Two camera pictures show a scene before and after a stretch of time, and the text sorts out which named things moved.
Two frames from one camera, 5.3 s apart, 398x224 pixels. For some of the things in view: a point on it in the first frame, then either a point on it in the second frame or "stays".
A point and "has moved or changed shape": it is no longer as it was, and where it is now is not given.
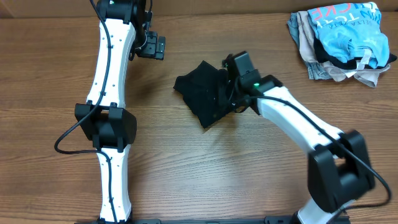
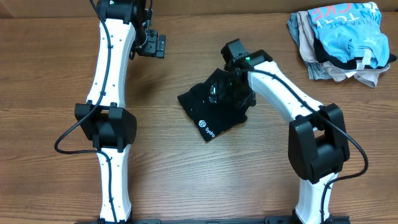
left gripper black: x=154 y=50 stays
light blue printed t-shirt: x=346 y=28 stays
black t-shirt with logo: x=206 y=92 has moved or changed shape
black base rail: x=270 y=219 stays
